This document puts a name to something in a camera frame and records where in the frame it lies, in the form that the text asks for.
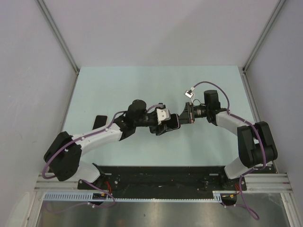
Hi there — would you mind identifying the phone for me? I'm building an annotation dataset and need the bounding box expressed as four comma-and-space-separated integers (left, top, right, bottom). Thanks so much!
92, 115, 108, 130
165, 113, 180, 131

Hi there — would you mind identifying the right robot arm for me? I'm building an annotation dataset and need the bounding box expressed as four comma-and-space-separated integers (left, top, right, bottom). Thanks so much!
178, 90, 278, 190

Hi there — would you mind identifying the phone in pink case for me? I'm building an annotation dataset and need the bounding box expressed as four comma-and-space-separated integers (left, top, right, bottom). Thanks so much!
92, 115, 108, 130

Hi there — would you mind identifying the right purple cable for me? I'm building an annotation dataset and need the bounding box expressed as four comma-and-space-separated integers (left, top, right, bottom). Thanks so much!
191, 81, 268, 220

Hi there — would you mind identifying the purple cable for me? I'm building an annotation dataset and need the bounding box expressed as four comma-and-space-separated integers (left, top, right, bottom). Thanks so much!
42, 103, 164, 215
191, 81, 268, 220

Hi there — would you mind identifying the right side aluminium rail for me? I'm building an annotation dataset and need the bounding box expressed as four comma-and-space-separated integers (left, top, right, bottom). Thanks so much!
239, 67, 276, 171

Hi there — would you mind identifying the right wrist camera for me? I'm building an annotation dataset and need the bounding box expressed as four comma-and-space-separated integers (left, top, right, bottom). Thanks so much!
184, 89, 195, 100

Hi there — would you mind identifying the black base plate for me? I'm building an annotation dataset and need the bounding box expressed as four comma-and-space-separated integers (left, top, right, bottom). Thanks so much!
93, 166, 246, 200

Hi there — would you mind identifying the white slotted cable duct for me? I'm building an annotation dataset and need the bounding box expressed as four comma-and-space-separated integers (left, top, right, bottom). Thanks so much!
44, 191, 224, 203

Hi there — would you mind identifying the left aluminium corner post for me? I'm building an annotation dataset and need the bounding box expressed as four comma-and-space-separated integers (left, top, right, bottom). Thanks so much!
35, 0, 80, 75

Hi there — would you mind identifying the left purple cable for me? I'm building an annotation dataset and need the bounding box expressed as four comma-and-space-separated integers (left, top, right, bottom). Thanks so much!
42, 103, 164, 215

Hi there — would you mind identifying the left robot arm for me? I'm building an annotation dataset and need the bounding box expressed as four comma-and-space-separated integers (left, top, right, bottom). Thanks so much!
42, 99, 178, 189

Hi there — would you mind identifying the right aluminium corner post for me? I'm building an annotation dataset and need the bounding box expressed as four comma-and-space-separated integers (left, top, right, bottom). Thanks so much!
242, 0, 288, 74

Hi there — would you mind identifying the aluminium corner post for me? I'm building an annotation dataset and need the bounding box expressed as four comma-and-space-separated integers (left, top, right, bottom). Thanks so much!
242, 0, 288, 74
35, 0, 80, 75

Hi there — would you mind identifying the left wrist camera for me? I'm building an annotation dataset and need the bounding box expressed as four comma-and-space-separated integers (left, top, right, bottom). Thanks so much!
156, 108, 171, 125

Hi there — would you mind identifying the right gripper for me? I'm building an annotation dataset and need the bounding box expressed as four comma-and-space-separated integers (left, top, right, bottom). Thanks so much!
174, 102, 210, 125

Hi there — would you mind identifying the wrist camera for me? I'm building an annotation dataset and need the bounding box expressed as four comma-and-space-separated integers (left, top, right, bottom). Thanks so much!
156, 108, 171, 125
184, 89, 195, 100

